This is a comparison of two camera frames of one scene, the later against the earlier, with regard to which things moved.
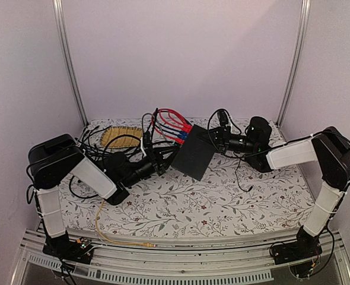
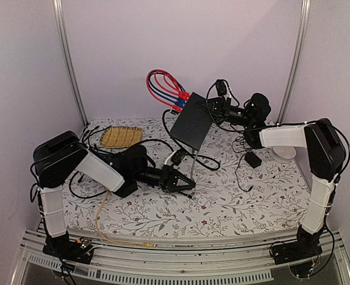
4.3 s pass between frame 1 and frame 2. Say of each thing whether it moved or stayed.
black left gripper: moved
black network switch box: moved
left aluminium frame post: stayed
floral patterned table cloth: stayed
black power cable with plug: stayed
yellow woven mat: stayed
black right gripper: moved
